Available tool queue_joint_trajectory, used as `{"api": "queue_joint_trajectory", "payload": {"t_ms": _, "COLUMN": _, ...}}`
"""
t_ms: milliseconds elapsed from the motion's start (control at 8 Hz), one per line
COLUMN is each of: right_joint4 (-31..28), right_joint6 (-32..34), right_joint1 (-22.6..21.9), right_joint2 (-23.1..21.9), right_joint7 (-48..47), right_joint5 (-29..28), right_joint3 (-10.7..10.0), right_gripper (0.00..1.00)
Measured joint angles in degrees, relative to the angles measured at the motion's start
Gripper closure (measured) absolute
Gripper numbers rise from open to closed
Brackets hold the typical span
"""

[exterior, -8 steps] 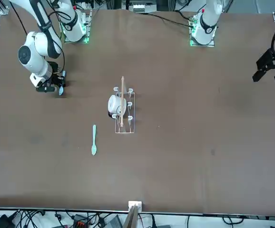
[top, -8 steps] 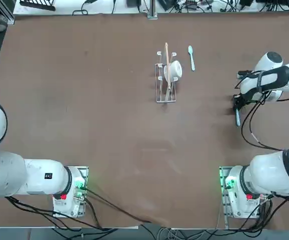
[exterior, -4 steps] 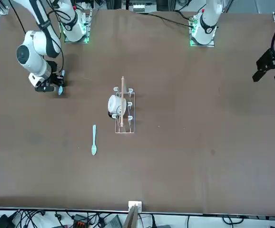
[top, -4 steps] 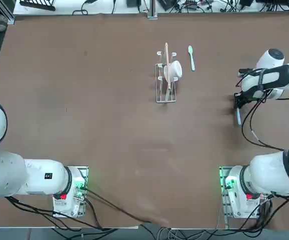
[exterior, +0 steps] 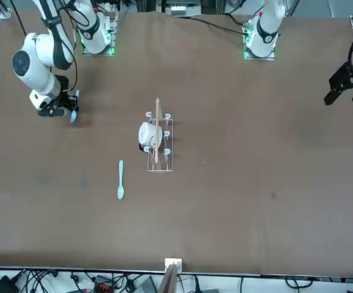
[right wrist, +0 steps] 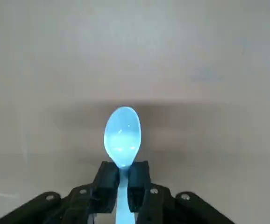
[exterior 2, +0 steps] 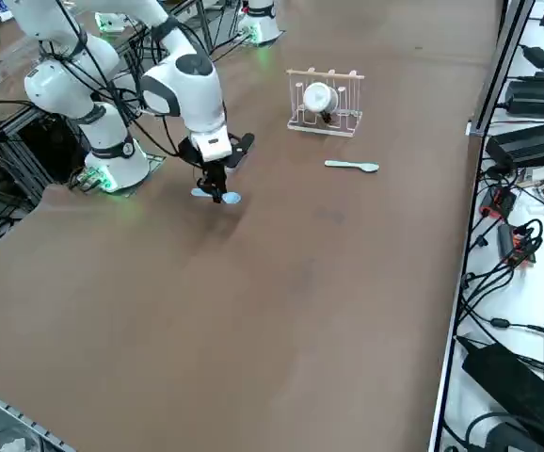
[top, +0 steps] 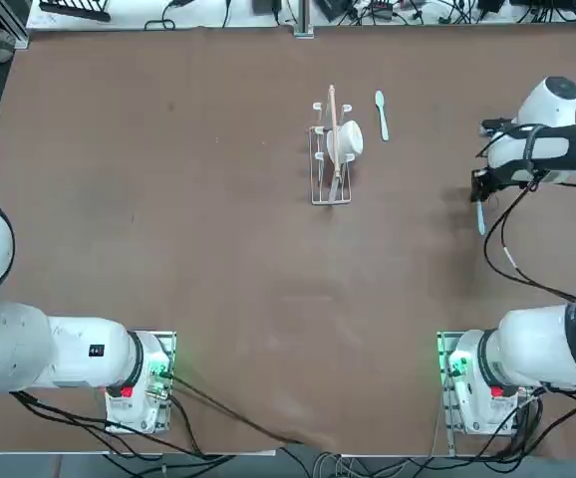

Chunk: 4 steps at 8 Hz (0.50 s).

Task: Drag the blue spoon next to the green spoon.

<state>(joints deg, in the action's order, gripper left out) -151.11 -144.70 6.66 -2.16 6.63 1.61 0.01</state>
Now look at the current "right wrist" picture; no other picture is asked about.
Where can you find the blue plastic spoon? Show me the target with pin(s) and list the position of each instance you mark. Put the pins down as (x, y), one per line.
(123, 135)

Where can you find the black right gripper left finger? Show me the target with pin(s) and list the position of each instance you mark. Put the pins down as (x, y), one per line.
(79, 205)

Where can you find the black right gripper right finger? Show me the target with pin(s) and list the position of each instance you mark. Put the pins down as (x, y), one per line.
(158, 207)

